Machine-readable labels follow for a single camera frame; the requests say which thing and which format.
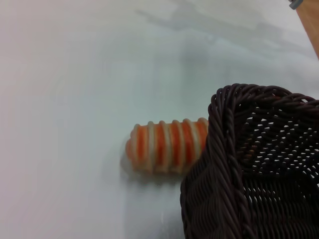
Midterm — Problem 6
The small grey plastic piece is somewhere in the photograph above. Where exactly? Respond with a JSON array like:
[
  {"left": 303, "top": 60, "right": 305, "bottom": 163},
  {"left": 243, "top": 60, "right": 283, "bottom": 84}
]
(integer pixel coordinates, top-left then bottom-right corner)
[{"left": 288, "top": 0, "right": 304, "bottom": 10}]

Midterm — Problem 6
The dark brown woven basket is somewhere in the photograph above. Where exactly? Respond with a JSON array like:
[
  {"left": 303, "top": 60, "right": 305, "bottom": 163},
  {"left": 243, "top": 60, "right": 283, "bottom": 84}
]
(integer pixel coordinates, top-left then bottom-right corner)
[{"left": 179, "top": 84, "right": 319, "bottom": 239}]

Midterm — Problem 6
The orange striped bread roll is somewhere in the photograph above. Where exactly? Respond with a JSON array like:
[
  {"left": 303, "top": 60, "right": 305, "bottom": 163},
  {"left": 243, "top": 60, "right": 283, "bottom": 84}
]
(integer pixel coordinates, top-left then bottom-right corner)
[{"left": 124, "top": 117, "right": 209, "bottom": 175}]

